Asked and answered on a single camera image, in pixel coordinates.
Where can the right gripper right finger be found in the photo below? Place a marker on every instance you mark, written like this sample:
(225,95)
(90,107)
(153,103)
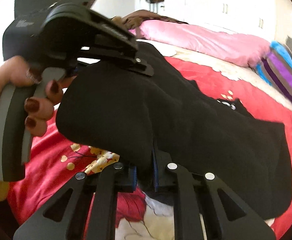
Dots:
(164,179)

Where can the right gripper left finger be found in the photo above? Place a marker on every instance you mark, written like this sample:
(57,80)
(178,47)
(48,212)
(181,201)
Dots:
(126,179)

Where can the black printed t-shirt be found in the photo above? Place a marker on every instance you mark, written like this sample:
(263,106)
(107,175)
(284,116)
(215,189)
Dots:
(129,114)

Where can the left hand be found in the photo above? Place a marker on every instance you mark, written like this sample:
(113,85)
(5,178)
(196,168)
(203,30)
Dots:
(27,98)

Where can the brown fur coat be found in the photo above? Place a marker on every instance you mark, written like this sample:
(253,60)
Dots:
(136,18)

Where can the red floral blanket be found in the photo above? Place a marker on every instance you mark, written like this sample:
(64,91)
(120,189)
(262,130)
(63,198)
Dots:
(55,159)

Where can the beige bed sheet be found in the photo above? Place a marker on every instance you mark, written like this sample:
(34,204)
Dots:
(229,70)

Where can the pink quilt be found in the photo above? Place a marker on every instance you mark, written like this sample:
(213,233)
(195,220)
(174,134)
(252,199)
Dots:
(240,49)

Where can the striped purple blue pillow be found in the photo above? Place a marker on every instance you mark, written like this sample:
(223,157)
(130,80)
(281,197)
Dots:
(275,68)

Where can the white wardrobe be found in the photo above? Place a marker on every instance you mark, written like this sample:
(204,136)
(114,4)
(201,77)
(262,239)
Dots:
(253,17)

